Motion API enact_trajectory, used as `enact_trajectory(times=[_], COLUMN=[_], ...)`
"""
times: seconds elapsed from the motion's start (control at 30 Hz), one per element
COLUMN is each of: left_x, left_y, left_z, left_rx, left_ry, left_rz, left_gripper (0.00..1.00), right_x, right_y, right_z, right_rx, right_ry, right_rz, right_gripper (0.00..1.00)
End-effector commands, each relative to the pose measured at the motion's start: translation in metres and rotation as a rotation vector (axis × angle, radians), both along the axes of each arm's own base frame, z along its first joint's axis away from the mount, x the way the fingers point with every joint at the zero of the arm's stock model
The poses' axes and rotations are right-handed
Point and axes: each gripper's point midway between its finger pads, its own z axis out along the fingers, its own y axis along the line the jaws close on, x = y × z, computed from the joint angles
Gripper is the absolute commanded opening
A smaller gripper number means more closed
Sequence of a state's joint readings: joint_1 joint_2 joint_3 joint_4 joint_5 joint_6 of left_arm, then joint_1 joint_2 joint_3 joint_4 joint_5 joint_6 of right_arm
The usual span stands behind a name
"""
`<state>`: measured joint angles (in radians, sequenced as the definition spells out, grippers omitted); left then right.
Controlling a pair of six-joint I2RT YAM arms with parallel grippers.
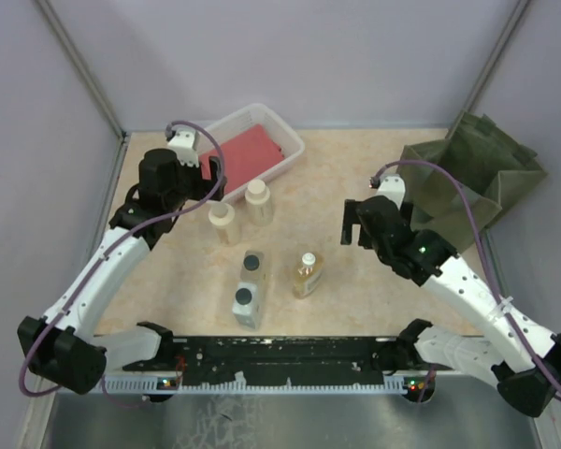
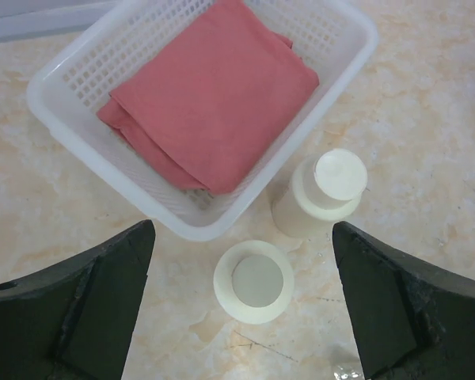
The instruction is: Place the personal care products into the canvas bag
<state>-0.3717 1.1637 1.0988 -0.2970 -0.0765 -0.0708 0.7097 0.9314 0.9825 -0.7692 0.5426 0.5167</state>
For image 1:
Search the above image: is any cream bottle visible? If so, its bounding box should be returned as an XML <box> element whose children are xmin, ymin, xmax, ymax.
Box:
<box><xmin>244</xmin><ymin>179</ymin><xmax>274</xmax><ymax>226</ymax></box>
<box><xmin>208</xmin><ymin>202</ymin><xmax>241</xmax><ymax>246</ymax></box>

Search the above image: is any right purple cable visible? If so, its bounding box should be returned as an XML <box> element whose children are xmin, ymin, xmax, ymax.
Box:
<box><xmin>369</xmin><ymin>159</ymin><xmax>561</xmax><ymax>413</ymax></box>

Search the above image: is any right aluminium frame post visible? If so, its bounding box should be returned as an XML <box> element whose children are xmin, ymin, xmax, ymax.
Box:
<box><xmin>445</xmin><ymin>0</ymin><xmax>533</xmax><ymax>138</ymax></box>

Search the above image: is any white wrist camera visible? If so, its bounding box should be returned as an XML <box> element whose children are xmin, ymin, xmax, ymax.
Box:
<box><xmin>165</xmin><ymin>124</ymin><xmax>199</xmax><ymax>167</ymax></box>
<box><xmin>370</xmin><ymin>174</ymin><xmax>406</xmax><ymax>209</ymax></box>

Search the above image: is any olive green canvas bag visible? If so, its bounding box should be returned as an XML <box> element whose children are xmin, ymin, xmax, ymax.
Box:
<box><xmin>396</xmin><ymin>112</ymin><xmax>547</xmax><ymax>253</ymax></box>

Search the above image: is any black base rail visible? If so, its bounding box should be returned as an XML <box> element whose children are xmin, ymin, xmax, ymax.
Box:
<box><xmin>121</xmin><ymin>334</ymin><xmax>439</xmax><ymax>387</ymax></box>

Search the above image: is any white plastic basket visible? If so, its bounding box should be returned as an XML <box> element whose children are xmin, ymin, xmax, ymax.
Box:
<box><xmin>206</xmin><ymin>103</ymin><xmax>305</xmax><ymax>203</ymax></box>

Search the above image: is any clear square bottle front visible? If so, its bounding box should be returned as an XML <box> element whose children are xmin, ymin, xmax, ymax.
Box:
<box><xmin>232</xmin><ymin>281</ymin><xmax>267</xmax><ymax>330</ymax></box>

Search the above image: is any amber liquid bottle white cap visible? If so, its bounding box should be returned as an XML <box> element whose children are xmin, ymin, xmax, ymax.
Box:
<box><xmin>293</xmin><ymin>252</ymin><xmax>324</xmax><ymax>298</ymax></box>

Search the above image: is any left aluminium frame post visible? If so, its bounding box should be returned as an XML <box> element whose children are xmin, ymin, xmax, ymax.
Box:
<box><xmin>32</xmin><ymin>0</ymin><xmax>126</xmax><ymax>140</ymax></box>

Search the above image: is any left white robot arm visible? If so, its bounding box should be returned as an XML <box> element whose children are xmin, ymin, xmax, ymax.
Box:
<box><xmin>17</xmin><ymin>147</ymin><xmax>226</xmax><ymax>398</ymax></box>

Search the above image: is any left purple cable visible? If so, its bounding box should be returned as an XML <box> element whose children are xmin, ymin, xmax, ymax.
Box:
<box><xmin>20</xmin><ymin>120</ymin><xmax>229</xmax><ymax>406</ymax></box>

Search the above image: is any clear square bottle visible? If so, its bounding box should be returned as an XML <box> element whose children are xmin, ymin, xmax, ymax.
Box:
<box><xmin>232</xmin><ymin>281</ymin><xmax>267</xmax><ymax>330</ymax></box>
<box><xmin>239</xmin><ymin>250</ymin><xmax>268</xmax><ymax>284</ymax></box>

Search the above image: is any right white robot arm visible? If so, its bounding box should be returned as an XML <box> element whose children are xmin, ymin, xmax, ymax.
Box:
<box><xmin>340</xmin><ymin>196</ymin><xmax>561</xmax><ymax>418</ymax></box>

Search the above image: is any purple cable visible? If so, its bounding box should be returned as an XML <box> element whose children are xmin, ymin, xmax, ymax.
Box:
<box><xmin>20</xmin><ymin>120</ymin><xmax>229</xmax><ymax>406</ymax></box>
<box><xmin>369</xmin><ymin>159</ymin><xmax>561</xmax><ymax>413</ymax></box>

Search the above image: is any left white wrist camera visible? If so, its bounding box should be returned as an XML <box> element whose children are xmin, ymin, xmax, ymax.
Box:
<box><xmin>165</xmin><ymin>124</ymin><xmax>199</xmax><ymax>167</ymax></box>

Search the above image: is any white slotted cable duct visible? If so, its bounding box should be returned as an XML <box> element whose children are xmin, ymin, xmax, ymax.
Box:
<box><xmin>101</xmin><ymin>372</ymin><xmax>434</xmax><ymax>397</ymax></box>

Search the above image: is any clear square bottle rear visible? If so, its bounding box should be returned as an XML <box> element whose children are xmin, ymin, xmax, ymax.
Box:
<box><xmin>239</xmin><ymin>250</ymin><xmax>268</xmax><ymax>284</ymax></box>

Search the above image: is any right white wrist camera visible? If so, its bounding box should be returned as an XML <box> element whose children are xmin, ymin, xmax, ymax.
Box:
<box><xmin>370</xmin><ymin>174</ymin><xmax>406</xmax><ymax>209</ymax></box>

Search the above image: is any aluminium frame post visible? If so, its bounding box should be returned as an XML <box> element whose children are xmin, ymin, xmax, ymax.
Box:
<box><xmin>32</xmin><ymin>0</ymin><xmax>126</xmax><ymax>140</ymax></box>
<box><xmin>445</xmin><ymin>0</ymin><xmax>533</xmax><ymax>138</ymax></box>

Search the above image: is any red cloth in basket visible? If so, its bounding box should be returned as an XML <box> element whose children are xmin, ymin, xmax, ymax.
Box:
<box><xmin>221</xmin><ymin>124</ymin><xmax>284</xmax><ymax>196</ymax></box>

